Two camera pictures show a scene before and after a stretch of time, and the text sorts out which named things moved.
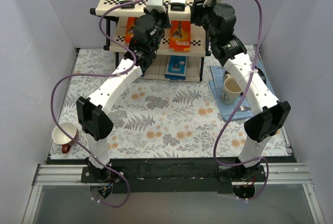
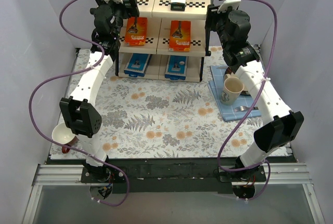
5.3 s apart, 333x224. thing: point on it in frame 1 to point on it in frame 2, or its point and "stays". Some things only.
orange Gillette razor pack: [180, 36] stays
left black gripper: [161, 17] to [131, 4]
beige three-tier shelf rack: [184, 49] stays
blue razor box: [176, 68] stays
